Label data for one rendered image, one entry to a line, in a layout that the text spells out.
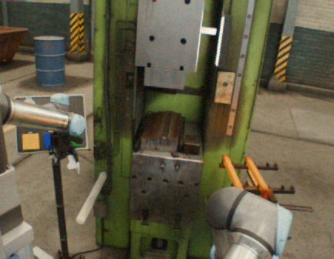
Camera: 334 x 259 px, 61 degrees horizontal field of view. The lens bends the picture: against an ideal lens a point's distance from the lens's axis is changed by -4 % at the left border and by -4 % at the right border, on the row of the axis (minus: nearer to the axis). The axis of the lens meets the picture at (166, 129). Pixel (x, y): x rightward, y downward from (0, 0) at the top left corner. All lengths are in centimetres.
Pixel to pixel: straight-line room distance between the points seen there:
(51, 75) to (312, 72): 570
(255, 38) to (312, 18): 586
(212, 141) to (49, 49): 464
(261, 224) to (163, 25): 101
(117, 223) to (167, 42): 129
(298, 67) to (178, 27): 622
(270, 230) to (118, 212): 147
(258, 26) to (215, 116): 52
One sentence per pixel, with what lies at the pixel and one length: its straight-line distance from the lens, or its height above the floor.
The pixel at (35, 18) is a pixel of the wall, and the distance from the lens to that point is 945.
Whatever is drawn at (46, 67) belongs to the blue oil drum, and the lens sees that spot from 604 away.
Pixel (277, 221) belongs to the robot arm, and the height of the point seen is 122.
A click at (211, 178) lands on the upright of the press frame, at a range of 187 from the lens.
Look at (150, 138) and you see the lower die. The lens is 160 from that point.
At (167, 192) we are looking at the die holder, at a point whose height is 69.
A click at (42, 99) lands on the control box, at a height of 119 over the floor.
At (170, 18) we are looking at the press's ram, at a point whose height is 160.
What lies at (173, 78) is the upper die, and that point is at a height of 132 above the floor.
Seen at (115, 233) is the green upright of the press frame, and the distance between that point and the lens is 223.
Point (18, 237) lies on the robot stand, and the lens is 64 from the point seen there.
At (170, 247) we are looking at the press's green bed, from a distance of 203.
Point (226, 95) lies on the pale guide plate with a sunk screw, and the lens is 163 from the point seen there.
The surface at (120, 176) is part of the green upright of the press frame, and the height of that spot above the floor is 63.
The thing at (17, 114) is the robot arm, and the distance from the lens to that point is 91.
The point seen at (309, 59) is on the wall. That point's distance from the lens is 753.
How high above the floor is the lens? 167
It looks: 23 degrees down
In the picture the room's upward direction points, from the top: 5 degrees clockwise
